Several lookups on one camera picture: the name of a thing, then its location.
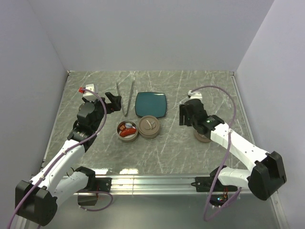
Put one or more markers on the right steel lunch container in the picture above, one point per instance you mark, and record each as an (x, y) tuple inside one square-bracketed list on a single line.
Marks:
[(149, 134)]

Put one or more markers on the steel lunch container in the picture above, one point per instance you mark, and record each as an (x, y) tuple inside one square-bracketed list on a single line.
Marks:
[(128, 138), (149, 134)]

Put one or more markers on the metal food tongs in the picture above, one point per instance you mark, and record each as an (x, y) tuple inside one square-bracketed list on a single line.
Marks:
[(125, 111)]

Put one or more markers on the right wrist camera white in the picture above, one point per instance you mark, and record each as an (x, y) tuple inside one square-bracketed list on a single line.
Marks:
[(195, 95)]

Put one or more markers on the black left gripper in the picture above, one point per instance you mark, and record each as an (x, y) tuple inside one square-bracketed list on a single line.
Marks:
[(115, 105)]

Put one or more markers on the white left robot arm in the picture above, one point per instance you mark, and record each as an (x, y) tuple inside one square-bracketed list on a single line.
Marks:
[(38, 199)]

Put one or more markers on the teal square plate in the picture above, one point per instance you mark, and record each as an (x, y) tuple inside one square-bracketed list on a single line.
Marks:
[(151, 103)]

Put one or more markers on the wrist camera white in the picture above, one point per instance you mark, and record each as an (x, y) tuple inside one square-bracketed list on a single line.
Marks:
[(88, 90), (195, 95)]

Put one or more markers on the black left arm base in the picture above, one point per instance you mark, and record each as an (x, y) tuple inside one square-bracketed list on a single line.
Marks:
[(100, 184)]

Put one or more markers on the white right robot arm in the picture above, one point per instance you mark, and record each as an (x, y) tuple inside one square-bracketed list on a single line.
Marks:
[(264, 173)]

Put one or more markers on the red sausage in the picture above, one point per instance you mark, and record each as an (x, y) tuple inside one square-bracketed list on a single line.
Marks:
[(128, 132)]

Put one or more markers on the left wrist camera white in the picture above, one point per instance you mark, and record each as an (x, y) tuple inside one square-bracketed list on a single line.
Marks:
[(88, 90)]

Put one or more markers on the left steel lunch container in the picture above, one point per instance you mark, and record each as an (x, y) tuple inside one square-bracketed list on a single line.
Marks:
[(128, 138)]

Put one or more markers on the beige lid with handle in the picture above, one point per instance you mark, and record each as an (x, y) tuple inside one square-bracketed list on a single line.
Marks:
[(149, 123)]

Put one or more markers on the small white rice bowl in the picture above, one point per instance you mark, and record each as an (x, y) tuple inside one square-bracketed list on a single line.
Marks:
[(128, 125)]

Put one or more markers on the aluminium mounting rail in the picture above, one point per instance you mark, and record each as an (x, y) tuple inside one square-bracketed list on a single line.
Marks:
[(163, 184)]

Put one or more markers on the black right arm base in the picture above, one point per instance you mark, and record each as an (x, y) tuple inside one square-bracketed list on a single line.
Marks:
[(204, 184)]

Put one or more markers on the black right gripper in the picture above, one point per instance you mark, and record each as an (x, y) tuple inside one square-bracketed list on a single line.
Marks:
[(182, 112)]

